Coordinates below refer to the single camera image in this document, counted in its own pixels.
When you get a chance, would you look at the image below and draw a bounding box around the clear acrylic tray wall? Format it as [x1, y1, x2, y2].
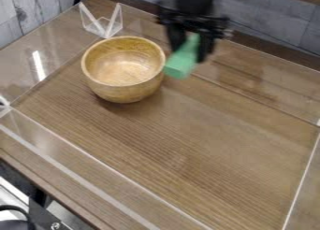
[0, 96, 320, 230]

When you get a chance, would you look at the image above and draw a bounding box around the round wooden bowl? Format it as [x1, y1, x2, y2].
[81, 36, 166, 103]

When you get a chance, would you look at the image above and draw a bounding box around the black metal bracket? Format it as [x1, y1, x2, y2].
[28, 199, 68, 230]

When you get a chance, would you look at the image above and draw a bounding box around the green rectangular block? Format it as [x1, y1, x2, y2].
[162, 34, 199, 79]

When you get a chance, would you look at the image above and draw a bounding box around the black cable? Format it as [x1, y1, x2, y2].
[0, 204, 34, 230]

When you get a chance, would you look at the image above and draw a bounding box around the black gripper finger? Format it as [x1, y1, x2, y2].
[198, 34, 215, 63]
[166, 24, 186, 51]

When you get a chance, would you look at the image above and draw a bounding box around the clear acrylic corner bracket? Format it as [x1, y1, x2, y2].
[79, 2, 121, 39]

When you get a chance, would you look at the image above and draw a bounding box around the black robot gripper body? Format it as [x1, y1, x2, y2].
[158, 0, 230, 37]

